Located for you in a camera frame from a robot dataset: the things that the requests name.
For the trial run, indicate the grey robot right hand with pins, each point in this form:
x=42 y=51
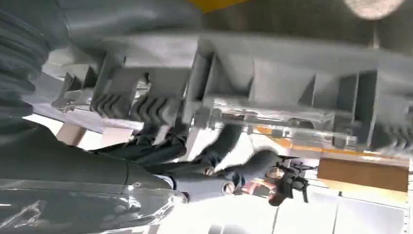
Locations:
x=64 y=181

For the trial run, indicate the brown wooden board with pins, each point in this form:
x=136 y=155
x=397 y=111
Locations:
x=361 y=174

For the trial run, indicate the grey round stand base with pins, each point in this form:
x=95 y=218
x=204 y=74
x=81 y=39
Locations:
x=374 y=8

